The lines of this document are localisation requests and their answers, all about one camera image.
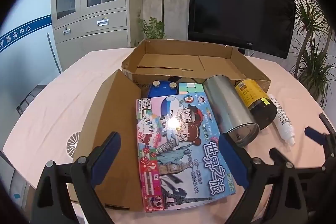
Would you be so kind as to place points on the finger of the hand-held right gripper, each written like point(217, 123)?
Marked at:
point(315, 135)
point(278, 155)

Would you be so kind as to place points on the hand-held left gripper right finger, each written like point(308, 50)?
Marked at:
point(232, 161)

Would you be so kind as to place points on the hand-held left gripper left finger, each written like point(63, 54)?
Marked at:
point(105, 158)

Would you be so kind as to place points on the brown cardboard box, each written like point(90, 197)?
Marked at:
point(110, 121)

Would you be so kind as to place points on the colourful cartoon board game box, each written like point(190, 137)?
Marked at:
point(178, 155)

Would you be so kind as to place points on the silver metal can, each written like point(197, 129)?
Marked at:
point(225, 106)

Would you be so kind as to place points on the yellow and black canister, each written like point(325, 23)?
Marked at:
point(252, 95)

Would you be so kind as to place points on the pastel puzzle cube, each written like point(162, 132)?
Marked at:
point(191, 87)

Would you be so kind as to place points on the blue device with metal studs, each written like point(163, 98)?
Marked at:
point(162, 91)

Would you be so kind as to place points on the spiky green palm plant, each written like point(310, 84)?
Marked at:
point(315, 64)

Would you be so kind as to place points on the dark chair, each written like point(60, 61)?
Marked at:
point(25, 103)

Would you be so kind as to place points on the grey metal cabinet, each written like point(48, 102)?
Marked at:
point(92, 22)

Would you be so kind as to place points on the leafy green potted plant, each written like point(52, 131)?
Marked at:
point(157, 27)

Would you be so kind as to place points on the black flat screen television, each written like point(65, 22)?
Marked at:
point(236, 3)

